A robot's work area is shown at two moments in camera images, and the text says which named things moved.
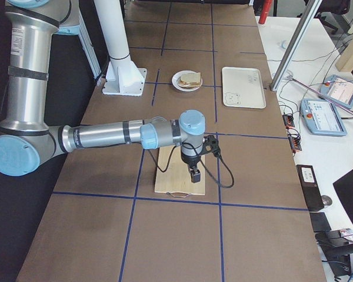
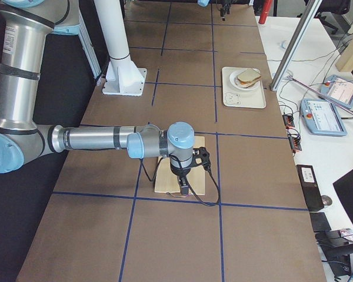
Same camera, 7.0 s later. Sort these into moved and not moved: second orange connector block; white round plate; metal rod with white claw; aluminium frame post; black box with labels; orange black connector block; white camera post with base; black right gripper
Moved: black right gripper; white round plate
Not moved: black box with labels; metal rod with white claw; orange black connector block; second orange connector block; aluminium frame post; white camera post with base
